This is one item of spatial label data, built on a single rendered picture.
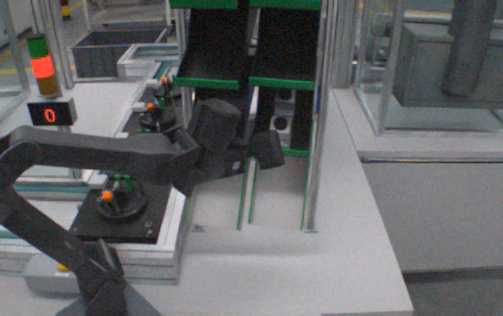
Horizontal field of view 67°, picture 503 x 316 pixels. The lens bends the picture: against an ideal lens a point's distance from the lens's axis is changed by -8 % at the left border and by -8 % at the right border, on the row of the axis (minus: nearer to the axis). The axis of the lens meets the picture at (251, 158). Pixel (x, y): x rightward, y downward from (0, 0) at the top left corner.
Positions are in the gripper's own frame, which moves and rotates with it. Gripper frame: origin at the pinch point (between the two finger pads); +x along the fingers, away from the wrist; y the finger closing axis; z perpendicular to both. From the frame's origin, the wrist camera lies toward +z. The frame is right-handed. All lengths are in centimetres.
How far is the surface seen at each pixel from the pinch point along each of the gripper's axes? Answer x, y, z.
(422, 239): 126, -8, -54
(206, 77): 3.9, 7.5, 17.8
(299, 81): 9.5, -9.9, 12.0
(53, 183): 9, 75, 6
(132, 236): 4.4, 40.0, -12.6
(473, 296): 154, -25, -96
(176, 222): 14.8, 33.9, -12.1
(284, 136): 13.9, -2.0, 2.5
